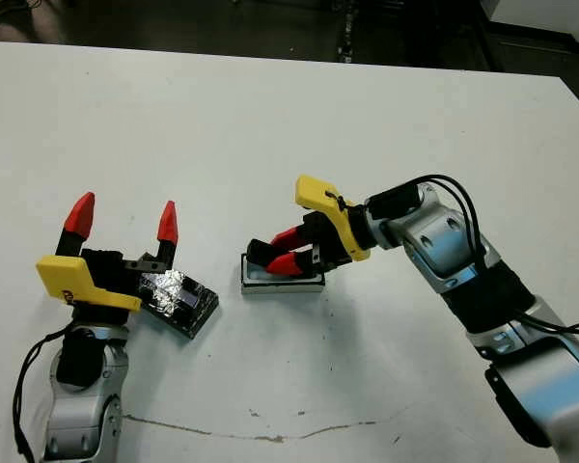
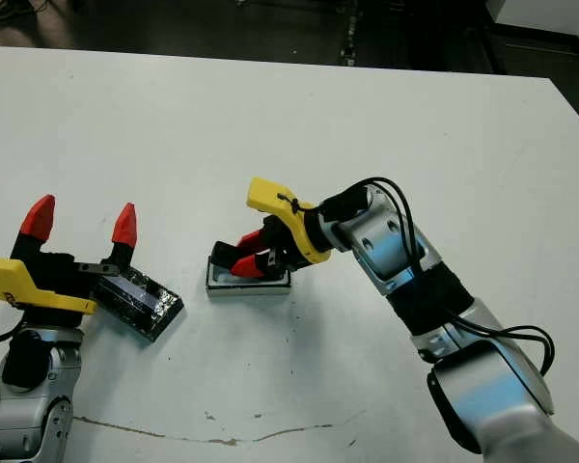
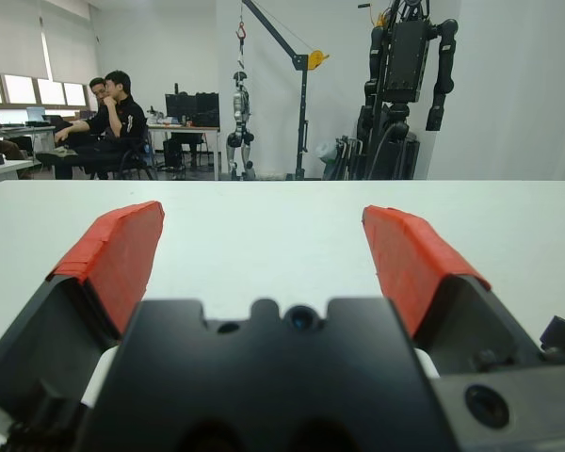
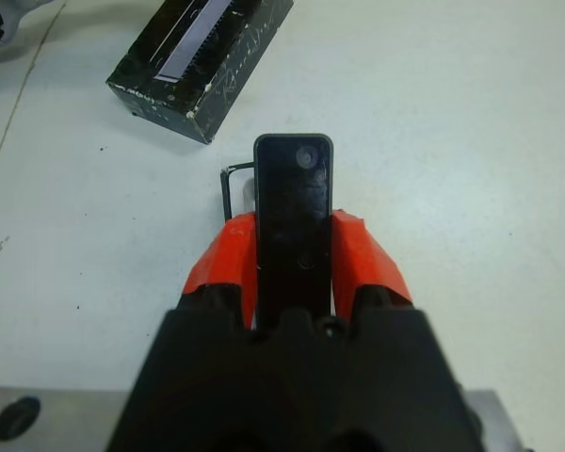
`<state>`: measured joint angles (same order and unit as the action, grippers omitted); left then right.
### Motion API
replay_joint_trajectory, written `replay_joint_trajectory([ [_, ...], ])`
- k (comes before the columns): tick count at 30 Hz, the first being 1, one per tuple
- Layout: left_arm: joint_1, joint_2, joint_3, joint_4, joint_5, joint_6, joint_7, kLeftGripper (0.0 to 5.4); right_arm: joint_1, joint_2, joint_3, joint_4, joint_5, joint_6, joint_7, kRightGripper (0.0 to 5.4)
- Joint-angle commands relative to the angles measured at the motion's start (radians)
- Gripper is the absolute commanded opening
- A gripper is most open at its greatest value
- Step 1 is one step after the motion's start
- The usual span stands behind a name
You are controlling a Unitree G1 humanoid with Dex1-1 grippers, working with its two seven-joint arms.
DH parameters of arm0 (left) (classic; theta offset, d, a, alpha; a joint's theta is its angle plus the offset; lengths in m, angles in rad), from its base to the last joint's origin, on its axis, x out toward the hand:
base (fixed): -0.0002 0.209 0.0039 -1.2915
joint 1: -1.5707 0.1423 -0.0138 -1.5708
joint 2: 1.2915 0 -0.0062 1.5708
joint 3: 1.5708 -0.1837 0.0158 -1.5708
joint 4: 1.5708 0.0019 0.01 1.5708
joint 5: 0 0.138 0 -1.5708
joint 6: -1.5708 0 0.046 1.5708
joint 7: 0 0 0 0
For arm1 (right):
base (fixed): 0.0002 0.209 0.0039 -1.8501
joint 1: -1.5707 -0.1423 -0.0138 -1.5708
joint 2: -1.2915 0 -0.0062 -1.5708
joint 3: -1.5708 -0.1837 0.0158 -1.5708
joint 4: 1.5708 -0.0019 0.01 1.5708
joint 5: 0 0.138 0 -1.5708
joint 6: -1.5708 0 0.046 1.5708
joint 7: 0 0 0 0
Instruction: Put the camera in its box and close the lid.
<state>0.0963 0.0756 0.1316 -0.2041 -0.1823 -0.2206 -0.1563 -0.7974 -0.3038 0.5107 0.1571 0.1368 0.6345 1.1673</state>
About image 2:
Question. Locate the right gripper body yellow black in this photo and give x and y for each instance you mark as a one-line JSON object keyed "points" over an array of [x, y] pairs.
{"points": [[299, 226]]}

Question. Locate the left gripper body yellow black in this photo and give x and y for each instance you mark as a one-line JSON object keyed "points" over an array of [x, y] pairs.
{"points": [[53, 280]]}

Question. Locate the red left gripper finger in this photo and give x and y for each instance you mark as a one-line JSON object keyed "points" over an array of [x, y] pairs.
{"points": [[39, 219], [124, 226]]}

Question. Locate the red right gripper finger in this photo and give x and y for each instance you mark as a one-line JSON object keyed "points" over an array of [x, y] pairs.
{"points": [[256, 239], [251, 266]]}

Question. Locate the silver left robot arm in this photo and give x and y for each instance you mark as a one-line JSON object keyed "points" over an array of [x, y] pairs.
{"points": [[29, 419]]}

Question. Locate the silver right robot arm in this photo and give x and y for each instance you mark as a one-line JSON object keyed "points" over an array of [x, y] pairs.
{"points": [[391, 251]]}

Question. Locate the black box with white insert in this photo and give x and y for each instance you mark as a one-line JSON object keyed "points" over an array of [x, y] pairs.
{"points": [[246, 288]]}

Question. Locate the white cabinet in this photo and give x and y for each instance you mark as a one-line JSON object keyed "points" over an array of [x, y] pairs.
{"points": [[550, 14]]}

